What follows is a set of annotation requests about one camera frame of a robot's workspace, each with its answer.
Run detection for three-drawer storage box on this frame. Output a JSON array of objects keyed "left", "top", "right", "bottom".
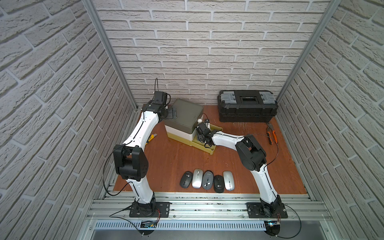
[{"left": 164, "top": 99, "right": 216, "bottom": 155}]

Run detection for silver computer mouse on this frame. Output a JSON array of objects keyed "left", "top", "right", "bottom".
[
  {"left": 223, "top": 171, "right": 235, "bottom": 191},
  {"left": 192, "top": 169, "right": 204, "bottom": 189}
]

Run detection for grey computer mouse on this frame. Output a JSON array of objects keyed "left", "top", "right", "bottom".
[{"left": 202, "top": 171, "right": 214, "bottom": 190}]

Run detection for black computer mouse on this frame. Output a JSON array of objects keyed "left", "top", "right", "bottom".
[
  {"left": 214, "top": 175, "right": 225, "bottom": 193},
  {"left": 180, "top": 171, "right": 193, "bottom": 189}
]

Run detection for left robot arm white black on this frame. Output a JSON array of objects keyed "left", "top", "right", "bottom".
[{"left": 113, "top": 91, "right": 176, "bottom": 212}]

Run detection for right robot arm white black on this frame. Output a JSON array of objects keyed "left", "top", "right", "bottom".
[{"left": 196, "top": 123, "right": 283, "bottom": 214}]

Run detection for yellow utility knife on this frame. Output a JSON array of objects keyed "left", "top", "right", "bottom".
[{"left": 146, "top": 134, "right": 157, "bottom": 144}]

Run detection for black plastic toolbox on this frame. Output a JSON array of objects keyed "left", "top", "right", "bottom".
[{"left": 217, "top": 90, "right": 278, "bottom": 123}]

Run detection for orange handled pliers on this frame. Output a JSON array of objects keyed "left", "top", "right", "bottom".
[{"left": 267, "top": 123, "right": 278, "bottom": 145}]

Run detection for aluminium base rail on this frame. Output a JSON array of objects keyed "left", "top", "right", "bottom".
[{"left": 86, "top": 192, "right": 332, "bottom": 231}]

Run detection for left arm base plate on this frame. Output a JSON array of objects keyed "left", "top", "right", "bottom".
[{"left": 129, "top": 202, "right": 171, "bottom": 218}]

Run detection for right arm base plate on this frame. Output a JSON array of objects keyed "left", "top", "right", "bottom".
[{"left": 246, "top": 202, "right": 288, "bottom": 219}]

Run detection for right base cable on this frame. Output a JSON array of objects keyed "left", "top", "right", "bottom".
[{"left": 266, "top": 203, "right": 303, "bottom": 240}]

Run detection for base cable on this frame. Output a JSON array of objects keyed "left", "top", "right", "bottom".
[
  {"left": 101, "top": 149, "right": 151, "bottom": 235},
  {"left": 266, "top": 203, "right": 303, "bottom": 240}
]

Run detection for left base cable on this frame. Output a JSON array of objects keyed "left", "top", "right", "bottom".
[{"left": 101, "top": 149, "right": 151, "bottom": 235}]

